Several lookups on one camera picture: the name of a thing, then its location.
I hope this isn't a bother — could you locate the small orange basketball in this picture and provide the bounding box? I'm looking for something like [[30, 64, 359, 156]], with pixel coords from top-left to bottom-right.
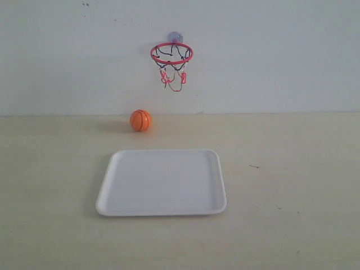
[[129, 109, 152, 132]]

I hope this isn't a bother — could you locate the red mini basketball hoop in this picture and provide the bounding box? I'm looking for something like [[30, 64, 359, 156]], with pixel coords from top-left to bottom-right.
[[150, 41, 194, 92]]

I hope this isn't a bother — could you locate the white plastic tray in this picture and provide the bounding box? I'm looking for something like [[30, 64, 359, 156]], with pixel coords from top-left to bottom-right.
[[96, 149, 227, 217]]

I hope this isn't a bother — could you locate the clear suction cup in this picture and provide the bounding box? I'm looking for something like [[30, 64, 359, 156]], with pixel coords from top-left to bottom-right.
[[167, 31, 183, 43]]

